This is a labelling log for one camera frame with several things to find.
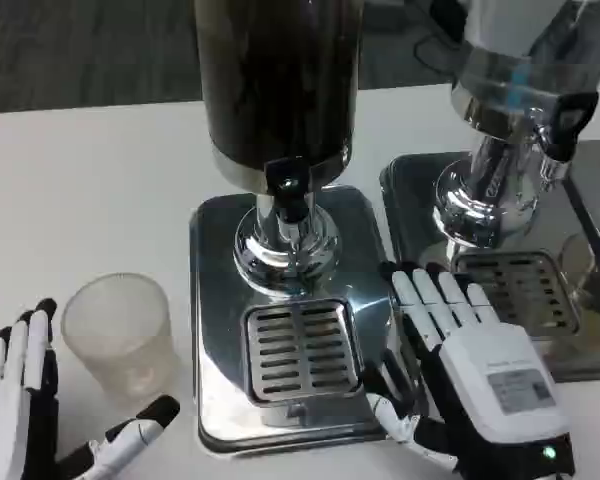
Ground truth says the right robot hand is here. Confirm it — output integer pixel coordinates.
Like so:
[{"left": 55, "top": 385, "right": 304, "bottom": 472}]
[{"left": 364, "top": 262, "right": 576, "bottom": 480}]

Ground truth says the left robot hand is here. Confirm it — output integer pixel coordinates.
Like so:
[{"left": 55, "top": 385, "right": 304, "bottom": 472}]
[{"left": 0, "top": 298, "right": 181, "bottom": 480}]

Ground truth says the clear ribbed glass cup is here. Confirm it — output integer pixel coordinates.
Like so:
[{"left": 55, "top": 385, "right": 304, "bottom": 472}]
[{"left": 60, "top": 272, "right": 179, "bottom": 406}]

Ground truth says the steel drip grid, clear dispenser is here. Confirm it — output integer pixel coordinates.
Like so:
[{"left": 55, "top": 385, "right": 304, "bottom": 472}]
[{"left": 452, "top": 251, "right": 581, "bottom": 341}]

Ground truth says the steel base under clear dispenser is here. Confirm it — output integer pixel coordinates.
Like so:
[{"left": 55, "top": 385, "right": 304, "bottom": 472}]
[{"left": 379, "top": 152, "right": 600, "bottom": 384}]

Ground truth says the steel base at picture edge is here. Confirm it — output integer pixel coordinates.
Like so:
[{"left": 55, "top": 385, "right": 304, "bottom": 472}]
[{"left": 562, "top": 139, "right": 600, "bottom": 296}]

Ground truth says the steel base under dark dispenser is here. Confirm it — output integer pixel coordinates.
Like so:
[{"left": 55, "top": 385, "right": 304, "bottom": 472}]
[{"left": 189, "top": 184, "right": 422, "bottom": 456}]

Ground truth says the black tap of clear dispenser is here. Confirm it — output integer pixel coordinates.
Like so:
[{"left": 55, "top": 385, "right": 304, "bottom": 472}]
[{"left": 549, "top": 92, "right": 600, "bottom": 162}]

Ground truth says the black tap of dark dispenser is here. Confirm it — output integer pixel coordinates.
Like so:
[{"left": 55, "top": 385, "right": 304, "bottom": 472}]
[{"left": 264, "top": 157, "right": 317, "bottom": 225}]

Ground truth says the clear drink dispenser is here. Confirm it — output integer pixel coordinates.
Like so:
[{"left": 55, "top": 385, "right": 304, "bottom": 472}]
[{"left": 432, "top": 0, "right": 600, "bottom": 251}]

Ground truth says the dark drink dispenser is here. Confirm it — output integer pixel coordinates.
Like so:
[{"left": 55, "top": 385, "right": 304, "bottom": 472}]
[{"left": 192, "top": 0, "right": 364, "bottom": 296}]

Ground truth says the black cable on floor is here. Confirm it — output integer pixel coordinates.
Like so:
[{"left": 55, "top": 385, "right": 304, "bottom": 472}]
[{"left": 412, "top": 27, "right": 462, "bottom": 72}]

